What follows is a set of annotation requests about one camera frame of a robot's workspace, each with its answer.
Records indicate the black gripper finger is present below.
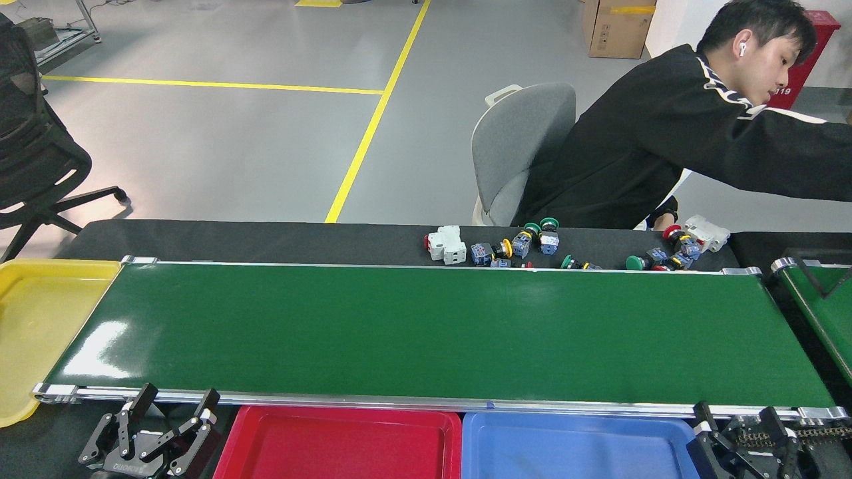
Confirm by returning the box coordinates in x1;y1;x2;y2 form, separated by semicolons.
759;406;803;479
156;389;222;477
79;383;159;466
686;401;740;479

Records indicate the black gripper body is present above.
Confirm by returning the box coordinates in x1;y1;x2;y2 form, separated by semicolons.
739;452;776;479
90;447;175;479

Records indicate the black bent cable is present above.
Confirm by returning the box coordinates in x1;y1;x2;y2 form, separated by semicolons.
789;256;852;300

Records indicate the green conveyor belt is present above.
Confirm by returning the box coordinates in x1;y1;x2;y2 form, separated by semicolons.
771;256;852;387
32;255;851;423

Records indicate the red plastic tray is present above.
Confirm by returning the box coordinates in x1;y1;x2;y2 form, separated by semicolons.
213;404;463;479

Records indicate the red fire extinguisher box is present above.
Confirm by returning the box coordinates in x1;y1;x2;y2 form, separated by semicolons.
765;10;841;110

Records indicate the black office chair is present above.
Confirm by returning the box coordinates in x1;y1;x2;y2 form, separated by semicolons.
0;13;128;263

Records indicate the black drive chain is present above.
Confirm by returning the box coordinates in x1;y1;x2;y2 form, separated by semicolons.
732;426;852;448

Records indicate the white circuit breaker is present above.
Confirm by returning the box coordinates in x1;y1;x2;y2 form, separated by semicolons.
684;214;731;253
425;226;467;265

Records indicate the grey metal box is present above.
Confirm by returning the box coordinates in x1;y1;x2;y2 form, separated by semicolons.
17;18;59;51

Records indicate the brown cardboard box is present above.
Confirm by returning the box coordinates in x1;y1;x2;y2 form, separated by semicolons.
582;0;656;59

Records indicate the person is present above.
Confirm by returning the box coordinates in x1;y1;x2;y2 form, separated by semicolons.
509;0;852;232

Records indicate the grey padded chair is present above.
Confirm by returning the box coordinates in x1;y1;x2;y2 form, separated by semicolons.
471;82;577;227

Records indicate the yellow plastic tray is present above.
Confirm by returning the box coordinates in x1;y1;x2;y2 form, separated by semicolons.
0;258;122;428

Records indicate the blue plastic tray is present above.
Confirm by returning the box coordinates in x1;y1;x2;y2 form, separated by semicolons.
461;411;701;479

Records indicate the metal frame cart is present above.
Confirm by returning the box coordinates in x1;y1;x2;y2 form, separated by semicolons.
13;0;103;65

